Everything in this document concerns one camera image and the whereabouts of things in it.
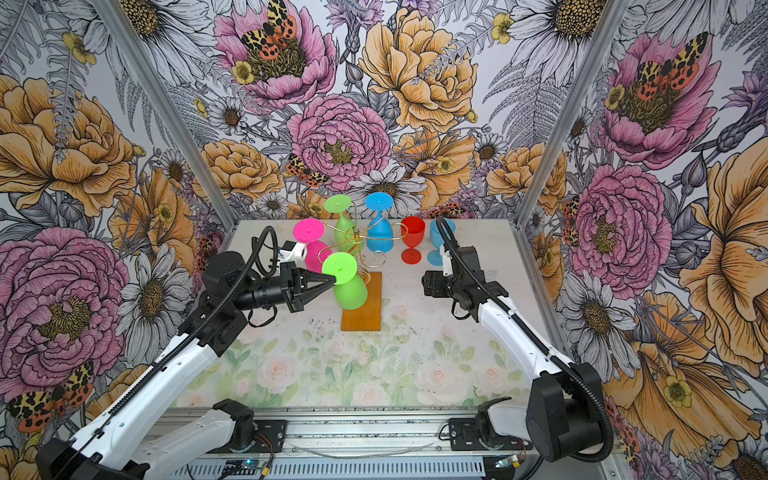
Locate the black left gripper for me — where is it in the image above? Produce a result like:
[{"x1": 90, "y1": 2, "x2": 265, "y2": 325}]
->
[{"x1": 234, "y1": 260, "x2": 338, "y2": 311}]

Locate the light blue wine glass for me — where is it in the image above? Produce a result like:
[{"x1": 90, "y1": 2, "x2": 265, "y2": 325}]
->
[{"x1": 427, "y1": 220, "x2": 444, "y2": 267}]

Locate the green wine glass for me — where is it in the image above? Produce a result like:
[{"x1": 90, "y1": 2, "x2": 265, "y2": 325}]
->
[
  {"x1": 324, "y1": 194, "x2": 355, "y2": 253},
  {"x1": 322, "y1": 252, "x2": 368, "y2": 310}
]

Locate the pink wine glass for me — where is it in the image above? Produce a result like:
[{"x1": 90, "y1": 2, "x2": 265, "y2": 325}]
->
[{"x1": 293, "y1": 218, "x2": 332, "y2": 273}]

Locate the red wine glass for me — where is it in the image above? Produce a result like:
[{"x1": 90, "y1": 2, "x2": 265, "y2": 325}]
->
[{"x1": 401, "y1": 216, "x2": 426, "y2": 265}]

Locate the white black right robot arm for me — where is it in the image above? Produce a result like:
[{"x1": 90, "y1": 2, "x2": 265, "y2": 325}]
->
[{"x1": 422, "y1": 242, "x2": 614, "y2": 463}]

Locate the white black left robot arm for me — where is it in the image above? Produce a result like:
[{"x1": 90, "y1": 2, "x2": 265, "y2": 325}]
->
[{"x1": 36, "y1": 251, "x2": 336, "y2": 479}]

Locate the wooden rack base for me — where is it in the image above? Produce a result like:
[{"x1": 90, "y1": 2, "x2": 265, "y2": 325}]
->
[{"x1": 341, "y1": 272, "x2": 383, "y2": 332}]

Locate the back blue wine glass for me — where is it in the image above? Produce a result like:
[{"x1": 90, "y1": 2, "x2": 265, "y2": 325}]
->
[{"x1": 365, "y1": 192, "x2": 394, "y2": 253}]

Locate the green circuit board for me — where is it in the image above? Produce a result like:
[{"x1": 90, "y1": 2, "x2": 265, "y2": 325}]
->
[{"x1": 218, "y1": 459, "x2": 274, "y2": 480}]

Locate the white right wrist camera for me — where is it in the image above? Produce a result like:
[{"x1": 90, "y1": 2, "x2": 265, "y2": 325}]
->
[{"x1": 439, "y1": 243, "x2": 453, "y2": 277}]

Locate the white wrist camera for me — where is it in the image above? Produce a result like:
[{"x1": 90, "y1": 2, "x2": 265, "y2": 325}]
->
[
  {"x1": 439, "y1": 243, "x2": 453, "y2": 277},
  {"x1": 278, "y1": 241, "x2": 307, "y2": 264}
]

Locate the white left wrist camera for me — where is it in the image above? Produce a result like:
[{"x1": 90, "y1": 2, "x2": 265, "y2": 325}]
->
[{"x1": 278, "y1": 241, "x2": 307, "y2": 264}]

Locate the gold wire glass rack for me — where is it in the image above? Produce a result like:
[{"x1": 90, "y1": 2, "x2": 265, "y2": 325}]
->
[{"x1": 317, "y1": 206, "x2": 409, "y2": 289}]

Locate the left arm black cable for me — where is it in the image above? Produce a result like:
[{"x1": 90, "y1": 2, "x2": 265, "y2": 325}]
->
[{"x1": 41, "y1": 225, "x2": 280, "y2": 475}]

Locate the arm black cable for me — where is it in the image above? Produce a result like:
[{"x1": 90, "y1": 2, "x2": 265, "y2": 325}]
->
[
  {"x1": 41, "y1": 225, "x2": 280, "y2": 475},
  {"x1": 434, "y1": 215, "x2": 615, "y2": 463}
]

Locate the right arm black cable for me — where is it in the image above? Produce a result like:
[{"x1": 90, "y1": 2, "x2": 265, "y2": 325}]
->
[{"x1": 434, "y1": 215, "x2": 615, "y2": 463}]

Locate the right aluminium corner post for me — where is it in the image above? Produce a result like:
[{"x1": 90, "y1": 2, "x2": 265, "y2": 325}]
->
[{"x1": 514, "y1": 0, "x2": 631, "y2": 229}]

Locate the aluminium corner post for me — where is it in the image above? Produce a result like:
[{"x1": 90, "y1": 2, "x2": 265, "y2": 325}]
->
[
  {"x1": 514, "y1": 0, "x2": 631, "y2": 229},
  {"x1": 94, "y1": 1, "x2": 238, "y2": 232}
]

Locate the left aluminium corner post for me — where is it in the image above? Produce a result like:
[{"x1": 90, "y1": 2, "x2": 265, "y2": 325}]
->
[{"x1": 94, "y1": 1, "x2": 238, "y2": 232}]

